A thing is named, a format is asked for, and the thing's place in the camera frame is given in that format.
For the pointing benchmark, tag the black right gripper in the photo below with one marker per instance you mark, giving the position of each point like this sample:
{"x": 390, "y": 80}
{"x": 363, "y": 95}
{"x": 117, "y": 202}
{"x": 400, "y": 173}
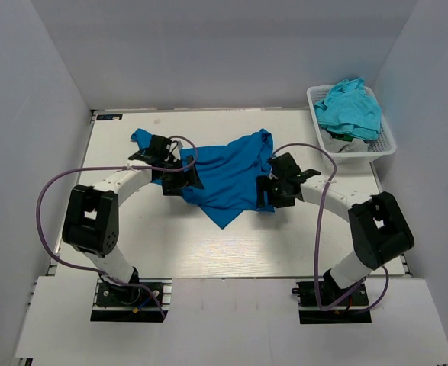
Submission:
{"x": 265, "y": 191}

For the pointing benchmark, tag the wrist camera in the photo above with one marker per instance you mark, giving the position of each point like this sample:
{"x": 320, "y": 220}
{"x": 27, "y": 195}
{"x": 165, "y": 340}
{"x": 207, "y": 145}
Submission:
{"x": 155, "y": 149}
{"x": 285, "y": 168}

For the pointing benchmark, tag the light blue t shirt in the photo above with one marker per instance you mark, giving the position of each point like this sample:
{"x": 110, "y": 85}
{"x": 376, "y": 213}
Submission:
{"x": 348, "y": 109}

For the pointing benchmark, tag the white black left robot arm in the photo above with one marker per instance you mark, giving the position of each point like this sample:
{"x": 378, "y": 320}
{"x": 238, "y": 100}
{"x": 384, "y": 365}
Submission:
{"x": 92, "y": 221}

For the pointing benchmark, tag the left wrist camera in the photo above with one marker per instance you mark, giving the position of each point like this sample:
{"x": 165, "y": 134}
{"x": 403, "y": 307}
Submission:
{"x": 155, "y": 149}

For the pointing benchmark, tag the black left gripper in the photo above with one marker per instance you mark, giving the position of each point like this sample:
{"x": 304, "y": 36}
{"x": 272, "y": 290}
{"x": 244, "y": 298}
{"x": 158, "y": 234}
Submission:
{"x": 185, "y": 177}

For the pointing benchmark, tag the grey t shirt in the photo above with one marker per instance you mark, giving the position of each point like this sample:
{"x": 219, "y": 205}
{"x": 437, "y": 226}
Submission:
{"x": 334, "y": 145}

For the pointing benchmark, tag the blue label sticker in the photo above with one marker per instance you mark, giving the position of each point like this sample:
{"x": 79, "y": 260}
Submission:
{"x": 109, "y": 117}

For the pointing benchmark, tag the green garment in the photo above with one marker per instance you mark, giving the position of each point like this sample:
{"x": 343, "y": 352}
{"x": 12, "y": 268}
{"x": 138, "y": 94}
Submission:
{"x": 342, "y": 137}

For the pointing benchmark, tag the white plastic basket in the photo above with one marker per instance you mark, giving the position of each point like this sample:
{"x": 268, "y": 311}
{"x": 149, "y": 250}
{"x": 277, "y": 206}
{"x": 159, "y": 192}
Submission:
{"x": 384, "y": 146}

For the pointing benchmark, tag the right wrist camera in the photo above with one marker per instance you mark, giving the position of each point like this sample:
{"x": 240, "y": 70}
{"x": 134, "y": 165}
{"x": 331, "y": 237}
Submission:
{"x": 285, "y": 168}

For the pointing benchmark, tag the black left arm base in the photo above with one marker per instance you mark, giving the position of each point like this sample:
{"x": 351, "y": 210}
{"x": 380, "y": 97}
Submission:
{"x": 114, "y": 304}

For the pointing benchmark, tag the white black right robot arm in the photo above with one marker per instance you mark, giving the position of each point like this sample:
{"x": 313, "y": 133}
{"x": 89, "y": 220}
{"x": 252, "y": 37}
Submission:
{"x": 379, "y": 231}

